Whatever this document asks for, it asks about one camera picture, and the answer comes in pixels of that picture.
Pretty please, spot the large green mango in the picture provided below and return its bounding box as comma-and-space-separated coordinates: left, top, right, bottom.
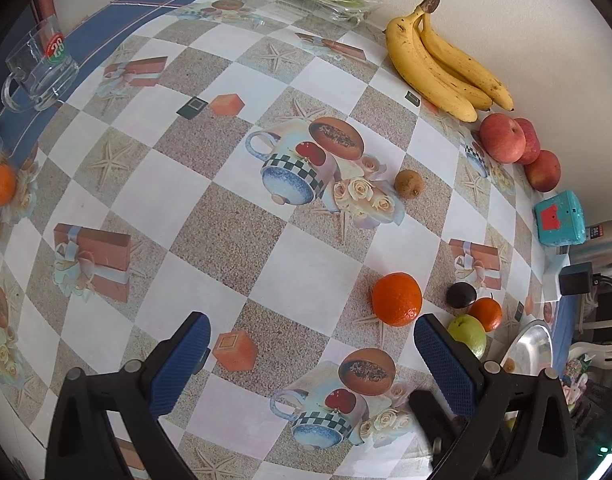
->
447, 314, 487, 359

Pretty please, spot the dark plum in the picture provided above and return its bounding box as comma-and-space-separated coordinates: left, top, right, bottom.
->
446, 282, 477, 310

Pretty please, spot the large steel bowl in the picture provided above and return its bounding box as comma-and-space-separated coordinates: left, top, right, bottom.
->
500, 320, 553, 376

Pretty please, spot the white power strip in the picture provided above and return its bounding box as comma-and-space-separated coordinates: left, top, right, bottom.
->
542, 254, 571, 302

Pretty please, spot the black power adapter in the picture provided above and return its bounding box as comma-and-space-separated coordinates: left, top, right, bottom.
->
559, 263, 594, 296

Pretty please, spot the teal toy box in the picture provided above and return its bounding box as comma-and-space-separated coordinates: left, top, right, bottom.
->
534, 190, 586, 247

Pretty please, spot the small brown longan on table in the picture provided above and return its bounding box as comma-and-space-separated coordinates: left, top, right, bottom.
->
394, 169, 425, 200

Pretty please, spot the red right apple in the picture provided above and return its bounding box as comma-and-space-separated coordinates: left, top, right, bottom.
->
524, 150, 561, 193

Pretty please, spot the small orange far left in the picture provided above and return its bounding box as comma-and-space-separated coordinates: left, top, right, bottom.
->
0, 162, 17, 207

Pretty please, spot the red middle apple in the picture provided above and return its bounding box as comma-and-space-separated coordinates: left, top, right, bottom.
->
515, 117, 541, 166

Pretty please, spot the pale red front apple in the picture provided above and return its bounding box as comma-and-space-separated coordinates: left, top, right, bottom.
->
478, 113, 526, 164

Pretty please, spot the checkered printed tablecloth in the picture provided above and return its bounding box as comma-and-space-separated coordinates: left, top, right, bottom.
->
0, 0, 568, 479

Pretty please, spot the yellow banana bunch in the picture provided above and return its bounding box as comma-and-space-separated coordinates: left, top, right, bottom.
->
385, 0, 514, 122

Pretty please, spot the glass mug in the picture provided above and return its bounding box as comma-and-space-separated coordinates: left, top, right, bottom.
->
1, 15, 79, 113

